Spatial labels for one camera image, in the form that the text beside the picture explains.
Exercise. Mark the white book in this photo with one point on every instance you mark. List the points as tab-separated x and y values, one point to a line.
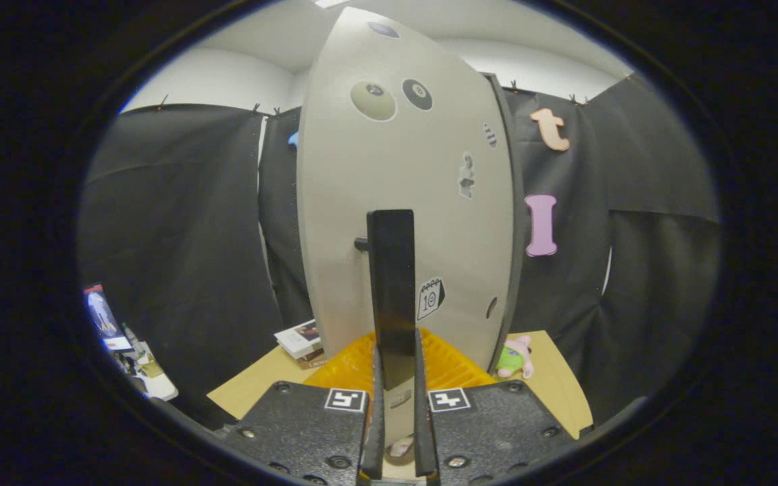
298	335

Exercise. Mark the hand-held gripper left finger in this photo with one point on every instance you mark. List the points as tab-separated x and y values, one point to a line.
308	432

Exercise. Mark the beige shoe cabinet door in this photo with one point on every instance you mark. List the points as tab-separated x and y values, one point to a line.
348	202

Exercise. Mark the blue picture panel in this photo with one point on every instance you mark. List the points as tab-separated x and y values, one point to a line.
102	317

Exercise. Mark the pink and green plush toy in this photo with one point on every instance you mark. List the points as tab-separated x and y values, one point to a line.
512	360

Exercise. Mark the grey shoe cabinet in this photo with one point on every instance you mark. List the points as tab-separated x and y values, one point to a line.
516	202

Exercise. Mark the long ceiling light panel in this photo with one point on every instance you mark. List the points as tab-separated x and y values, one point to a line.
330	3

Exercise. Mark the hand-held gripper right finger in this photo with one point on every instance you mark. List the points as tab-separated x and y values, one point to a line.
490	432

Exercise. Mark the black backdrop cloth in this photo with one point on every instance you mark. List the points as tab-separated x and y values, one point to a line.
179	236

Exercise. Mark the brown book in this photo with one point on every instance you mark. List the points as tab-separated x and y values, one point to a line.
313	360

